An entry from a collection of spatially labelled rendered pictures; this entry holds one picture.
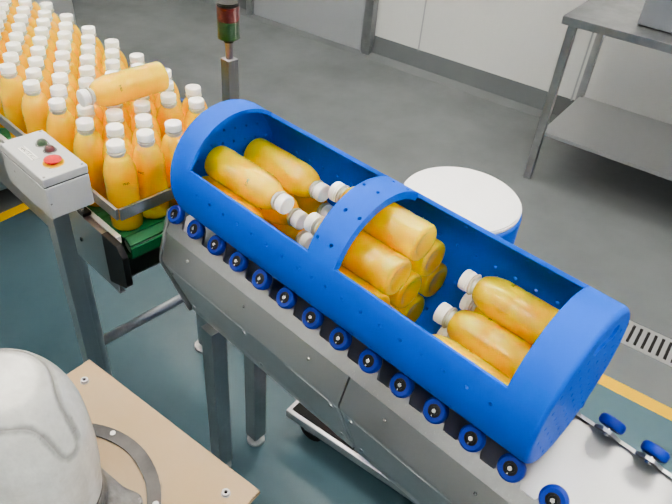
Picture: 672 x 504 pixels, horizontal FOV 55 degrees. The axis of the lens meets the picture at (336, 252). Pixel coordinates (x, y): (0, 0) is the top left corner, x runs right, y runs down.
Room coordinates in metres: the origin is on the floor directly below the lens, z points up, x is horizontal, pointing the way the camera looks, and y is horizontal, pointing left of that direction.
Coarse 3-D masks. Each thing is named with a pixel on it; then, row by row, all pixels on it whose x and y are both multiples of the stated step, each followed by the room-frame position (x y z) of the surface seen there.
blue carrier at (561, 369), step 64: (192, 128) 1.15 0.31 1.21; (256, 128) 1.29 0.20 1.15; (192, 192) 1.07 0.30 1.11; (384, 192) 0.93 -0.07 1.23; (256, 256) 0.94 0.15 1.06; (320, 256) 0.85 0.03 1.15; (448, 256) 0.98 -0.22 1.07; (512, 256) 0.88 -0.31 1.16; (384, 320) 0.74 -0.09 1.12; (576, 320) 0.66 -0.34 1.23; (448, 384) 0.64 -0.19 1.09; (512, 384) 0.60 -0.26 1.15; (576, 384) 0.62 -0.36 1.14; (512, 448) 0.57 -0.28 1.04
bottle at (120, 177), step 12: (108, 156) 1.21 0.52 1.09; (120, 156) 1.20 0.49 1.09; (108, 168) 1.19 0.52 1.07; (120, 168) 1.19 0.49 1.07; (132, 168) 1.21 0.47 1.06; (108, 180) 1.18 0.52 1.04; (120, 180) 1.18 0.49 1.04; (132, 180) 1.20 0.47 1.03; (108, 192) 1.19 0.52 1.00; (120, 192) 1.18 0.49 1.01; (132, 192) 1.19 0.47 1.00; (120, 204) 1.18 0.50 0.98; (132, 216) 1.19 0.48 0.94; (120, 228) 1.18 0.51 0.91; (132, 228) 1.19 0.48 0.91
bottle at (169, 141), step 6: (168, 132) 1.32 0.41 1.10; (180, 132) 1.32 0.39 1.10; (162, 138) 1.32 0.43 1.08; (168, 138) 1.31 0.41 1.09; (174, 138) 1.31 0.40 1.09; (162, 144) 1.31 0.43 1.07; (168, 144) 1.30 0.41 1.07; (174, 144) 1.30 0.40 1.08; (162, 150) 1.30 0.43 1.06; (168, 150) 1.30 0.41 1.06; (174, 150) 1.30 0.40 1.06; (168, 156) 1.29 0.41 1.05; (168, 162) 1.29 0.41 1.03; (168, 168) 1.30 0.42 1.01; (168, 174) 1.29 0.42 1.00; (168, 180) 1.30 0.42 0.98; (168, 186) 1.30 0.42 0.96; (174, 198) 1.29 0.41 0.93; (174, 204) 1.29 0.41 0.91
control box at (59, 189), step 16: (0, 144) 1.20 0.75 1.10; (16, 144) 1.20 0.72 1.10; (32, 144) 1.21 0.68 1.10; (48, 144) 1.21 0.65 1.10; (16, 160) 1.15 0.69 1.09; (32, 160) 1.14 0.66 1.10; (64, 160) 1.15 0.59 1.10; (80, 160) 1.16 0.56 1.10; (16, 176) 1.16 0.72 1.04; (32, 176) 1.10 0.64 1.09; (48, 176) 1.09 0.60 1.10; (64, 176) 1.11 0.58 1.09; (80, 176) 1.13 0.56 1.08; (32, 192) 1.12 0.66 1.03; (48, 192) 1.08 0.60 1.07; (64, 192) 1.10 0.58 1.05; (80, 192) 1.13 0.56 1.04; (48, 208) 1.07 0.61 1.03; (64, 208) 1.09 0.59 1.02; (80, 208) 1.12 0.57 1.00
